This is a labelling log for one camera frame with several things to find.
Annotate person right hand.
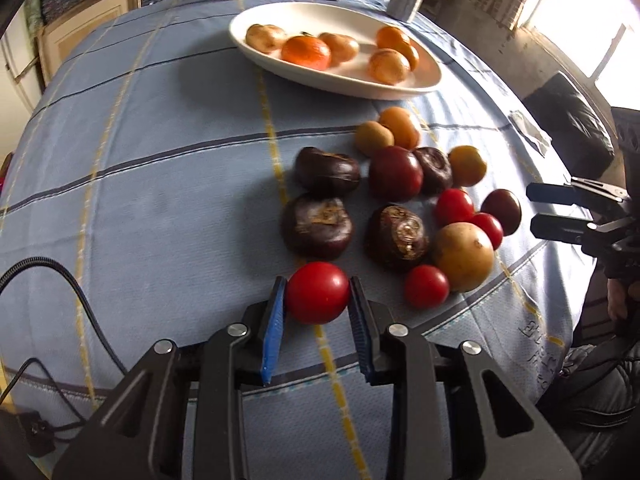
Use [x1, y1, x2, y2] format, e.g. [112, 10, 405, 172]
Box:
[608, 278, 640, 321]

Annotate large orange tangerine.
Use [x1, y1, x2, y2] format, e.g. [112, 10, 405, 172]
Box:
[280, 35, 332, 70]

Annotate small tan longan fruit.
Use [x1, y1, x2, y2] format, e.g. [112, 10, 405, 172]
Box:
[354, 122, 395, 158]

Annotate red tomato front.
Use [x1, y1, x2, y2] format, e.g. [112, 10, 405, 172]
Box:
[471, 212, 504, 252]

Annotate yellow passion fruit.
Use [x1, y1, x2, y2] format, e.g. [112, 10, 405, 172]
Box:
[245, 24, 288, 54]
[432, 222, 494, 292]
[318, 32, 360, 66]
[368, 49, 410, 86]

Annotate small orange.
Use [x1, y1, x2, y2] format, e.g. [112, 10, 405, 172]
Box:
[375, 26, 420, 72]

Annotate yellow green orange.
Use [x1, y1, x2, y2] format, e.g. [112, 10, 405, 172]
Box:
[448, 145, 487, 188]

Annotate framed wooden panel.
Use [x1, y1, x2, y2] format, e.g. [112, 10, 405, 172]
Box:
[37, 0, 141, 86]

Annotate blue checked tablecloth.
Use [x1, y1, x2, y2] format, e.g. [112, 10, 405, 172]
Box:
[0, 0, 599, 480]

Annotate red tomato low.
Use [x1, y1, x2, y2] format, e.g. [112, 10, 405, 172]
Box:
[285, 261, 349, 325]

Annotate bright window with curtain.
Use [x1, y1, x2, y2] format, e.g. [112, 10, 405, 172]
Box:
[469, 0, 639, 107]

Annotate dark red plum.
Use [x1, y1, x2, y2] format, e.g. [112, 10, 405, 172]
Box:
[368, 146, 423, 203]

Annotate dark purple plum front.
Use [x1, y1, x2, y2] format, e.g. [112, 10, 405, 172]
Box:
[480, 188, 522, 236]

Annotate black power adapter cable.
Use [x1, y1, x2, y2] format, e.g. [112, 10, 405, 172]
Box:
[0, 256, 129, 458]

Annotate pale orange round fruit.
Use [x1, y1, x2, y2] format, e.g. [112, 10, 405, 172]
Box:
[378, 106, 420, 151]

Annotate yellow passion fruit front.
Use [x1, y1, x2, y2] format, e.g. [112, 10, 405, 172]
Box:
[368, 49, 410, 86]

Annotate crumpled white tissue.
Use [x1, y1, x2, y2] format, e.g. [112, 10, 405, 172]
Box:
[508, 110, 551, 157]

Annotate white ceramic plate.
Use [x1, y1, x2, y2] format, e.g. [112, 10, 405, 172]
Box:
[229, 2, 442, 101]

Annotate red cherry tomato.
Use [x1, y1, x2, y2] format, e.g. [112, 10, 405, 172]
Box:
[404, 264, 450, 309]

